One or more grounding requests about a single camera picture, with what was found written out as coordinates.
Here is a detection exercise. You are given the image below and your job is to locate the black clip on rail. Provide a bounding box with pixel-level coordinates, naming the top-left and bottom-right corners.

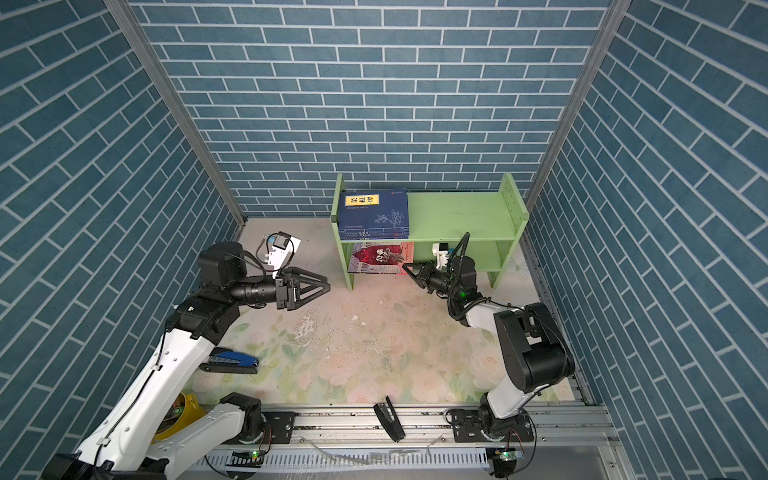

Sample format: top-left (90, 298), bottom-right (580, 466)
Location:
top-left (373, 396), bottom-right (405, 443)

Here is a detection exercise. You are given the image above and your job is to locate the red illustrated book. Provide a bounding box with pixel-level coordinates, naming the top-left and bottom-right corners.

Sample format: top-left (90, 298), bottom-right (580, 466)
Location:
top-left (347, 242), bottom-right (414, 275)

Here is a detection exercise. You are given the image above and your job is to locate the green two-tier shelf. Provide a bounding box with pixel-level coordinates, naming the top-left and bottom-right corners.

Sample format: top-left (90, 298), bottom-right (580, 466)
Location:
top-left (330, 173), bottom-right (529, 290)

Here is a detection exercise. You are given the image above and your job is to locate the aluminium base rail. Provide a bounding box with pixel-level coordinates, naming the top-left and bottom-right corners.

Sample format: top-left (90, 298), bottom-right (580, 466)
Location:
top-left (122, 403), bottom-right (619, 475)

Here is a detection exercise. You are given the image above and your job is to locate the blue book yellow label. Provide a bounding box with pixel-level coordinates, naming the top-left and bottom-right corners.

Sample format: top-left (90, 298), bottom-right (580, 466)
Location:
top-left (337, 189), bottom-right (410, 241)

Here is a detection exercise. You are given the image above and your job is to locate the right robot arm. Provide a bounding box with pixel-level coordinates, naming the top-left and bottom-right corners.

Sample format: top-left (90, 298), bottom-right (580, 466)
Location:
top-left (403, 234), bottom-right (575, 439)

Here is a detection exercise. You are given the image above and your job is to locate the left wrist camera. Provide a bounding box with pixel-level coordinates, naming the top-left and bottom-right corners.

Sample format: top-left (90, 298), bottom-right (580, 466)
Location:
top-left (255, 231), bottom-right (301, 278)

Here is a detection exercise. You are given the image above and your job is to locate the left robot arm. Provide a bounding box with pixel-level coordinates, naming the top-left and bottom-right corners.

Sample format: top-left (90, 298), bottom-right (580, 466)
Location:
top-left (42, 242), bottom-right (331, 479)

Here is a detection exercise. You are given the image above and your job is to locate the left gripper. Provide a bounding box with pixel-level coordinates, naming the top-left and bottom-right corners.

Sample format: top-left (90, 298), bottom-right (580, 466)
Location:
top-left (226, 266), bottom-right (327, 315)

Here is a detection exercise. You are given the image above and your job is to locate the yellow pen holder cup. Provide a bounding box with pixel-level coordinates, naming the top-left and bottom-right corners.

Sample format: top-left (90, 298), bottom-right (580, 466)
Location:
top-left (152, 393), bottom-right (206, 443)

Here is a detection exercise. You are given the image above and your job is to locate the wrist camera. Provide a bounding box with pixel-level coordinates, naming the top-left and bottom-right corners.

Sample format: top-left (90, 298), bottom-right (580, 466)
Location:
top-left (432, 242), bottom-right (453, 270)
top-left (255, 231), bottom-right (301, 278)

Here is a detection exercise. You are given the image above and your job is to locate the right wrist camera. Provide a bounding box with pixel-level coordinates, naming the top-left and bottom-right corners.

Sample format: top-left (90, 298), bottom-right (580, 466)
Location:
top-left (432, 242), bottom-right (453, 270)

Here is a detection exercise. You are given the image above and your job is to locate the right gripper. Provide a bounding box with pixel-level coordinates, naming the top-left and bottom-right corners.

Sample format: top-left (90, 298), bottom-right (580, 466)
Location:
top-left (405, 262), bottom-right (462, 302)

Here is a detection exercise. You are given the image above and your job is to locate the blue black stapler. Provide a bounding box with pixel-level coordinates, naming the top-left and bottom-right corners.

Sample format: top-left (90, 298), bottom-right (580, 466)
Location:
top-left (198, 347), bottom-right (259, 375)

